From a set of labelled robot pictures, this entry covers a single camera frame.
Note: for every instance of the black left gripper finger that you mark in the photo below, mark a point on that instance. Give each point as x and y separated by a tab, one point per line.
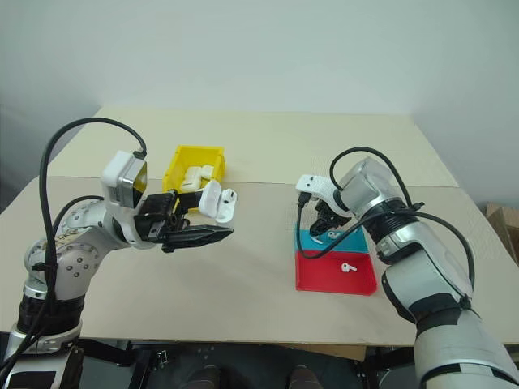
190	200
198	236

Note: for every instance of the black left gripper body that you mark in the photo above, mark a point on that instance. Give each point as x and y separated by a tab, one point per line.
156	221

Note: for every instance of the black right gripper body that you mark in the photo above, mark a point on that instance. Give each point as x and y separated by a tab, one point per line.
330	215

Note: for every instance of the white earbud case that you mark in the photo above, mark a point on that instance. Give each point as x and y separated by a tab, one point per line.
208	196
190	179
207	171

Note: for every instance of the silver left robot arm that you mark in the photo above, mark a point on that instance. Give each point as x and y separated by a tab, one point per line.
73	263

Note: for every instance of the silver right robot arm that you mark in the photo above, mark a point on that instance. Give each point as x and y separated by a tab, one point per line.
425	259

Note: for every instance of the closed white earbud case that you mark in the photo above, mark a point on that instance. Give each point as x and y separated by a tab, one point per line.
207	171
190	179

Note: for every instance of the yellow plastic bin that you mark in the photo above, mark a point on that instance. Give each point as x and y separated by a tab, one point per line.
182	156

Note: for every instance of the white earbud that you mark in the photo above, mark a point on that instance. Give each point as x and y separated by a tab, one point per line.
317	240
229	196
334	235
347	267

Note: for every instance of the blue flat tray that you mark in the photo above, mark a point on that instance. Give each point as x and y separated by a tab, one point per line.
353	243

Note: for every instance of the red flat tray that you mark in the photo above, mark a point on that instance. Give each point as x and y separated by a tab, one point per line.
320	275

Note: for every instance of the brown cardboard box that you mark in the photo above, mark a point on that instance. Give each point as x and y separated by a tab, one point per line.
504	231

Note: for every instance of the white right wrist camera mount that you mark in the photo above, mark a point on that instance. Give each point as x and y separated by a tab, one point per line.
318	187

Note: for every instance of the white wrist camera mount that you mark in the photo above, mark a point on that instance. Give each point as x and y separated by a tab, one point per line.
318	187
117	174

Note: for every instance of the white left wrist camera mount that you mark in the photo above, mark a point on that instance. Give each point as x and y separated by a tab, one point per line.
117	174

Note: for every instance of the black frame under table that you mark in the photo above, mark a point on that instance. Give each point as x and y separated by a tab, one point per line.
251	366

